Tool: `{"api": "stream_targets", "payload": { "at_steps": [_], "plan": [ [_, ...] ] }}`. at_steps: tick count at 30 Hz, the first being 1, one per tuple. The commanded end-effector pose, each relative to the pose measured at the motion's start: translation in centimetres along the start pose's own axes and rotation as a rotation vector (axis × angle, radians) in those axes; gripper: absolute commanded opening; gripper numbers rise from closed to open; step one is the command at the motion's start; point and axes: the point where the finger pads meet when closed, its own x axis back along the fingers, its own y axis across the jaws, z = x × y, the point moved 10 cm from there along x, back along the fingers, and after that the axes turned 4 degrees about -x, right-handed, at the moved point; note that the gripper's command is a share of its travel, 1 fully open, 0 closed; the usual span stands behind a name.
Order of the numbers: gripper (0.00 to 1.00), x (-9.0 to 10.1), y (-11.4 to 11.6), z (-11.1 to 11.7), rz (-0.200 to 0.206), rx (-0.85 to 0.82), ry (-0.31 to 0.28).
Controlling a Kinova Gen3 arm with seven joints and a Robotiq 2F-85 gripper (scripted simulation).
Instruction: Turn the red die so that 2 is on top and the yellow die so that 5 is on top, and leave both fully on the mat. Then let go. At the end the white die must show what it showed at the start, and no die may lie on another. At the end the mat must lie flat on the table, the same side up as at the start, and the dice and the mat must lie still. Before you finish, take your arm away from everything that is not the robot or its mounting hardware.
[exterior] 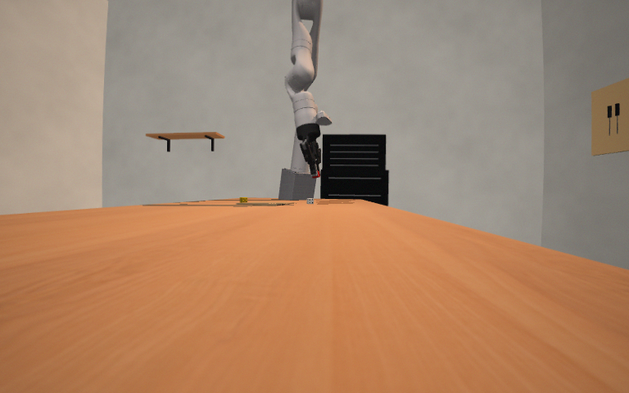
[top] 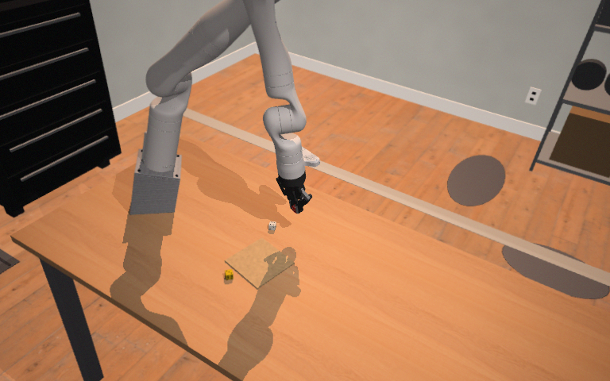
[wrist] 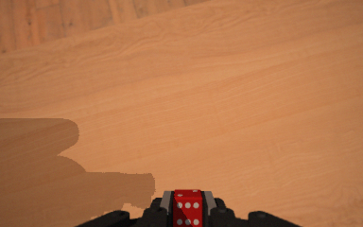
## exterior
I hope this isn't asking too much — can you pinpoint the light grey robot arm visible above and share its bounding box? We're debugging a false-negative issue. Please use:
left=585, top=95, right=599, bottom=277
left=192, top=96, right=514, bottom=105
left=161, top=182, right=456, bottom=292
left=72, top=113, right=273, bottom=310
left=285, top=0, right=332, bottom=173

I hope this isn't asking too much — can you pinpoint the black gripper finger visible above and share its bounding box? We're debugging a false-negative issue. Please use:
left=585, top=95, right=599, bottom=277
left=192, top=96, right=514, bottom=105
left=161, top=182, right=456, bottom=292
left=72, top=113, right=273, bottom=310
left=300, top=139, right=318, bottom=177
left=315, top=143, right=321, bottom=175

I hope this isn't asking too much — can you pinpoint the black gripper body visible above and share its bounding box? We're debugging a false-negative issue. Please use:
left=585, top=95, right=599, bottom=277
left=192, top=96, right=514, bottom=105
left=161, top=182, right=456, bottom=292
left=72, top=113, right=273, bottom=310
left=296, top=123, right=320, bottom=153

